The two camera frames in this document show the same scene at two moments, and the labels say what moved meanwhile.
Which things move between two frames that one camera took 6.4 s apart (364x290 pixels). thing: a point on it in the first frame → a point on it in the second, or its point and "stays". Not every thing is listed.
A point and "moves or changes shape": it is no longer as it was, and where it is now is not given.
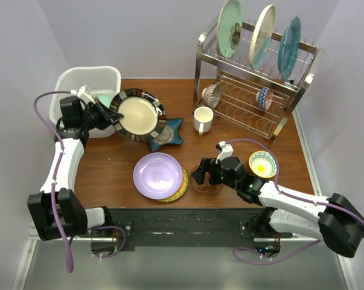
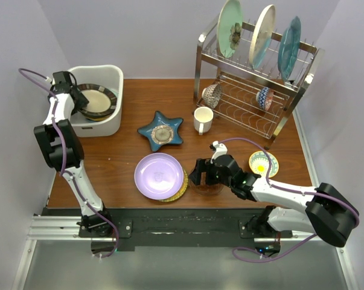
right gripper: [205, 166] stays
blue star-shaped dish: [170, 134] stays
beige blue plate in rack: [262, 36] stays
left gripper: [107, 115] → [83, 101]
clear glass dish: [201, 189] stays
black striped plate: [144, 115] moves or changes shape
